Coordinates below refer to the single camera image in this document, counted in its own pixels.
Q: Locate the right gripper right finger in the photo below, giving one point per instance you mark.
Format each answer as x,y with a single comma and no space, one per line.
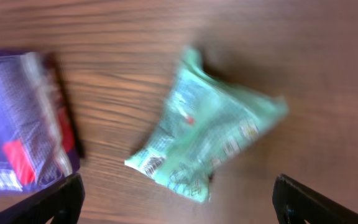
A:
296,203

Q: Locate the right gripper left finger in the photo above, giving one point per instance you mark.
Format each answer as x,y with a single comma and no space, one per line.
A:
59,203

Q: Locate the purple pad package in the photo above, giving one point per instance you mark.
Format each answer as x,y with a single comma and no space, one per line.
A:
38,145

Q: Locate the mint green snack packet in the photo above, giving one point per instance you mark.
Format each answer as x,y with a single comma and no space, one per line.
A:
205,122

